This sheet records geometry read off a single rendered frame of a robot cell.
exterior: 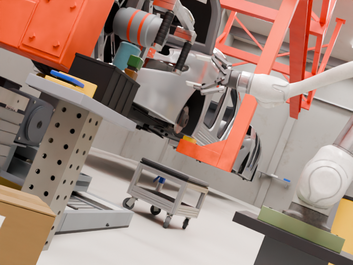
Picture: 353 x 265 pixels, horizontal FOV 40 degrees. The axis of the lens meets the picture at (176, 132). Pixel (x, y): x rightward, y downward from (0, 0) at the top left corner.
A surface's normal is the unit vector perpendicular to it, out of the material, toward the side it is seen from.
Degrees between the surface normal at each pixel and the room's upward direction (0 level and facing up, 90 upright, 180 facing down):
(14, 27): 90
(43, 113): 90
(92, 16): 90
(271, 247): 90
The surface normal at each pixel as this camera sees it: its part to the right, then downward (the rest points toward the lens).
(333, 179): -0.33, -0.04
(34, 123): 0.90, 0.35
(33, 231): 0.50, 0.14
